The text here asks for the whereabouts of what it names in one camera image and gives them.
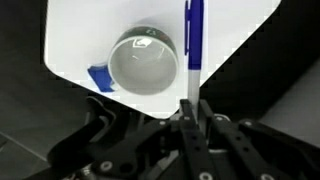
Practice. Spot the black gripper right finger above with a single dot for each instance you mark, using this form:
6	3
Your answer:
233	152

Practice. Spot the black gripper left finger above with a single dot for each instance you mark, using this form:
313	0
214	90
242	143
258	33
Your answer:
199	161

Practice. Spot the blue and white marker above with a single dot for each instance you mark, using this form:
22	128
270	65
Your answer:
194	12

